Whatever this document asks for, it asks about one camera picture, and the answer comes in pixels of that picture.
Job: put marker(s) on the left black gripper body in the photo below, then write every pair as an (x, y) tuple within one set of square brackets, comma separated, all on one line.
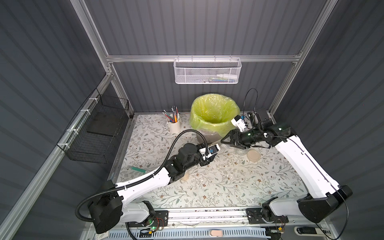
[(205, 156)]

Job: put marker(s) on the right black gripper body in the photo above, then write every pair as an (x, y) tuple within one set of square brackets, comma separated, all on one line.
[(235, 139)]

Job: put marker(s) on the oatmeal jar with beige lid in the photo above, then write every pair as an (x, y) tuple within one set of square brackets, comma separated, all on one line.
[(241, 152)]

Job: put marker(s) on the beige jar lid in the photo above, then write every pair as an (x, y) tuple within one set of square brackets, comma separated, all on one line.
[(253, 156)]

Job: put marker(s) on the glass oatmeal jar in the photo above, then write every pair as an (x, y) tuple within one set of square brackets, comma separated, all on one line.
[(224, 147), (186, 176)]

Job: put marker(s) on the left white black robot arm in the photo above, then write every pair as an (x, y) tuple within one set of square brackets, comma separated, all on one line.
[(110, 209)]

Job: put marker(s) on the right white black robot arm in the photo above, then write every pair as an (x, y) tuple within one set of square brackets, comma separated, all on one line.
[(325, 195)]

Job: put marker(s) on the grey trash bin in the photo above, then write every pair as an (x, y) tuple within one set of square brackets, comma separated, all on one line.
[(211, 137)]

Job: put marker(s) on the green plastic bin liner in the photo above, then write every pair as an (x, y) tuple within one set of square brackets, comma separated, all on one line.
[(212, 113)]

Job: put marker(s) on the white pen cup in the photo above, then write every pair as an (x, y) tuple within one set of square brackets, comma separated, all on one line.
[(176, 127)]

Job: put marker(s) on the floral table mat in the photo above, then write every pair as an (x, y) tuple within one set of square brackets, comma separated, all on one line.
[(229, 181)]

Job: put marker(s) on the pens bundle in cup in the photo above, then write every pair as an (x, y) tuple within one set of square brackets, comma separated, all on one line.
[(172, 115)]

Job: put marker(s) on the white bottle in basket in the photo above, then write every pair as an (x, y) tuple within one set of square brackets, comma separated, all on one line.
[(228, 77)]

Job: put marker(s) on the pink eraser block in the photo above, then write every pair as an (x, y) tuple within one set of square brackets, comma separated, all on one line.
[(216, 233)]

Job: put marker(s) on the white black stapler device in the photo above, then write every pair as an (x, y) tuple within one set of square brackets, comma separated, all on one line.
[(311, 232)]

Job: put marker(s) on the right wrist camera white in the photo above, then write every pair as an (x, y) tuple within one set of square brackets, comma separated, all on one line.
[(239, 123)]

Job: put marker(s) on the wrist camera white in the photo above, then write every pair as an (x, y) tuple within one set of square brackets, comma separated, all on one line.
[(239, 123), (210, 152)]

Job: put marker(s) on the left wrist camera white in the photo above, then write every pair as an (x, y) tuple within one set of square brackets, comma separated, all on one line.
[(210, 152)]

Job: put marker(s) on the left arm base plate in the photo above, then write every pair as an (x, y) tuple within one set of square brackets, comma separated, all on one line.
[(158, 219)]

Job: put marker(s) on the white wire mesh basket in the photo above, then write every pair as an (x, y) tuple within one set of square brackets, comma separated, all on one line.
[(204, 71)]

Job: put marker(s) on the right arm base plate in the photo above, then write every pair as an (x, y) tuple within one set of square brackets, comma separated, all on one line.
[(264, 216)]

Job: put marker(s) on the black wire basket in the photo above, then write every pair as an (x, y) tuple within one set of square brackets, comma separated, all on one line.
[(97, 135)]

